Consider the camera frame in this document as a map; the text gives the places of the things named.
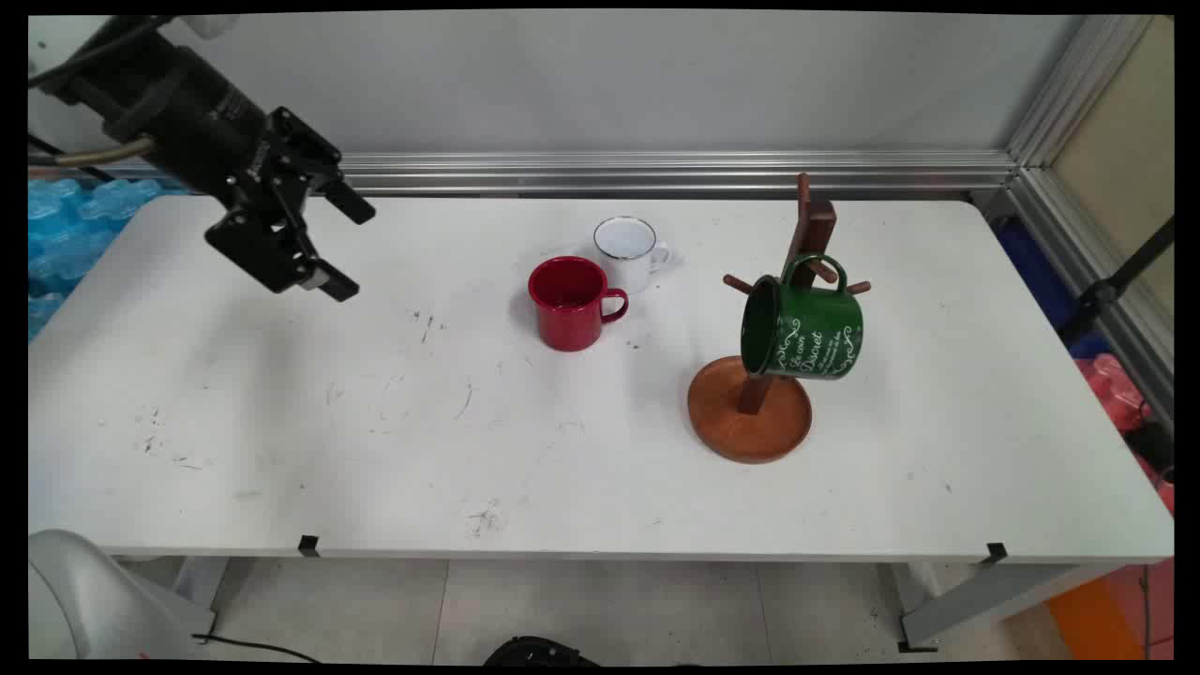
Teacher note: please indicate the orange floor object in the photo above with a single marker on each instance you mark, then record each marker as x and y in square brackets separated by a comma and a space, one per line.
[1087, 619]

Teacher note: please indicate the grey table leg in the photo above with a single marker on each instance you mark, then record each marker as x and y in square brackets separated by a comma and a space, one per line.
[984, 600]
[202, 577]

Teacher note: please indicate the black table edge clip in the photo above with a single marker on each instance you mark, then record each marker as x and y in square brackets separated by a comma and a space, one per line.
[308, 546]
[996, 553]

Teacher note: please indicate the aluminium upright frame post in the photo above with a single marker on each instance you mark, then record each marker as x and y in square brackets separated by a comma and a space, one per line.
[1069, 94]

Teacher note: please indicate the blue foam sheet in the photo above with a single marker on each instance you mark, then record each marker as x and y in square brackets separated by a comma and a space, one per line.
[66, 234]

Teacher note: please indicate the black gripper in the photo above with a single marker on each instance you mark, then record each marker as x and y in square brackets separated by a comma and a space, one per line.
[216, 131]

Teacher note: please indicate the black round floor object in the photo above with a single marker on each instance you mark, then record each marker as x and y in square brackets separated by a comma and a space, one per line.
[539, 652]

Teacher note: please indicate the aluminium side frame rail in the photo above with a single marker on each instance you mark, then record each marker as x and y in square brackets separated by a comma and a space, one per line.
[1050, 211]

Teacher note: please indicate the dark blue box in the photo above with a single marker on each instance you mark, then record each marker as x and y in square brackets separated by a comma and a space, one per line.
[1036, 272]

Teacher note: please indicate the wooden mug tree stand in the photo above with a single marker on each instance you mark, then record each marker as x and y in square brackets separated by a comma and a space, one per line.
[741, 422]

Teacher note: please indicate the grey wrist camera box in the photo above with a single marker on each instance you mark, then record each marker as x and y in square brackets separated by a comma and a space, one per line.
[208, 24]

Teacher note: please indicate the red enamel mug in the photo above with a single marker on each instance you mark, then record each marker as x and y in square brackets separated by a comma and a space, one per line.
[567, 319]

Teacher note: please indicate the black tripod leg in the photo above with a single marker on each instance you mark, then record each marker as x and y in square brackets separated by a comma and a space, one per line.
[1097, 295]

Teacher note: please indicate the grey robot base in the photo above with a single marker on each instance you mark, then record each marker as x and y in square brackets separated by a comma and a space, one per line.
[84, 600]

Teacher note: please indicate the small black box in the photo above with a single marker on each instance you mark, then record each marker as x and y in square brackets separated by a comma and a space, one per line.
[1148, 450]

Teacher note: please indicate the long aluminium frame rail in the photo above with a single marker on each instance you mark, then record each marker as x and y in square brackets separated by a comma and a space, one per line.
[656, 173]

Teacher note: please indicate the green enamel mug white lettering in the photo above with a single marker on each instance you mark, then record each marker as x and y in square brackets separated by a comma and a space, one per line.
[806, 333]

